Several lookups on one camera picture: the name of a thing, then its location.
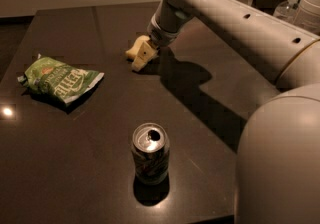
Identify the white lidded container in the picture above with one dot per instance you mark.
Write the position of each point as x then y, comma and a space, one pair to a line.
308, 16

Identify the open soda can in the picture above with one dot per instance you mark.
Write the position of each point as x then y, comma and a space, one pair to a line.
150, 147

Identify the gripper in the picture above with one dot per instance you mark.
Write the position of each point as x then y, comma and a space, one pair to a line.
160, 36

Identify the clear plastic bottle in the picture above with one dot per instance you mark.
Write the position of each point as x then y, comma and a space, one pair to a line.
286, 10

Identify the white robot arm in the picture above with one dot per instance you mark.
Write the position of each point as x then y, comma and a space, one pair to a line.
278, 159

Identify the yellow sponge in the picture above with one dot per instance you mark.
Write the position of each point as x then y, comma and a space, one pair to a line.
133, 51

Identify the green chip bag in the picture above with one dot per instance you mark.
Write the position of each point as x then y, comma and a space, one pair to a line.
58, 80

